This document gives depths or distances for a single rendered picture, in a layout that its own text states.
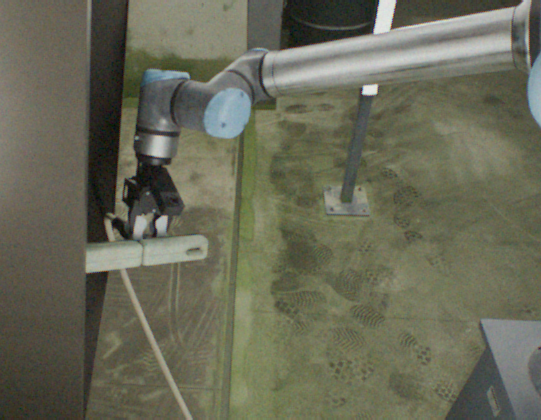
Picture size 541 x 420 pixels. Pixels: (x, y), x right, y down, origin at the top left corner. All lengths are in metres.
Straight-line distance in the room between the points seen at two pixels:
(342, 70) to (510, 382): 0.76
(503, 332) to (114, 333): 1.27
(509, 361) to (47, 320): 0.97
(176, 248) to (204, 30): 1.99
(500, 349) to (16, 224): 1.05
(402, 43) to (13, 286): 0.70
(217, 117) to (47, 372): 0.56
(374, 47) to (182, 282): 1.43
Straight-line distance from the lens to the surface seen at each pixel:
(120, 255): 1.01
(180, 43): 2.97
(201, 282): 2.10
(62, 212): 0.71
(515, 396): 1.30
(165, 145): 1.01
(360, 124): 2.25
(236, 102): 0.94
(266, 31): 2.91
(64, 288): 0.84
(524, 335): 1.41
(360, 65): 0.91
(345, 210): 2.48
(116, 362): 1.94
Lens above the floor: 1.68
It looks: 42 degrees down
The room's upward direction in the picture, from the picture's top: 2 degrees counter-clockwise
